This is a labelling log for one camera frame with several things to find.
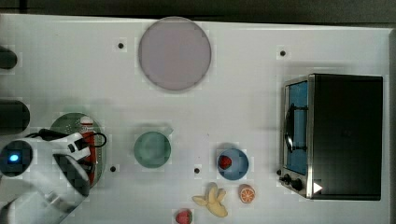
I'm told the blue bowl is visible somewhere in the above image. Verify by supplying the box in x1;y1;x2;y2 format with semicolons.
217;148;249;180

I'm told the silver toaster oven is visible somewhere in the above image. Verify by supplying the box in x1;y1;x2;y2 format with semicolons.
277;74;384;201

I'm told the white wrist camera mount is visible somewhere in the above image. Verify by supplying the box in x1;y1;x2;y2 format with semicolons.
50;133;91;161

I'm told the black round pan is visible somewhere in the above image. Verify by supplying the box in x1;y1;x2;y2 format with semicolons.
0;99;30;135

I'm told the green oval strainer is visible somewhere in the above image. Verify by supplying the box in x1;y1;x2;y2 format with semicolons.
50;113;106;187

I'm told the round grey plate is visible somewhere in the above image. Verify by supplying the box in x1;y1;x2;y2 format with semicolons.
138;17;212;91

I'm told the red strawberry on table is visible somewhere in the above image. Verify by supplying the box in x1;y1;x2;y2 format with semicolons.
176;209;192;224

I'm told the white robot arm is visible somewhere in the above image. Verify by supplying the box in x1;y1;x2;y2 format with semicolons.
1;136;91;224

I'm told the orange slice toy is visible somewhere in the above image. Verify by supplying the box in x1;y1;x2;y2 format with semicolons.
238;184;256;203

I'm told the red ketchup bottle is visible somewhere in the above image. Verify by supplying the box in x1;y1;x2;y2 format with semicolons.
80;116;96;186

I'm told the green cup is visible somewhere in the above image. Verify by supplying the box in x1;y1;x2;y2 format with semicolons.
134;127;174;169

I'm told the red strawberry in bowl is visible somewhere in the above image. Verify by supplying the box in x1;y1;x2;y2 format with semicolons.
218;156;233;170

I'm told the peeled banana toy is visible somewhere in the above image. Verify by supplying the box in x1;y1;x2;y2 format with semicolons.
191;183;228;217

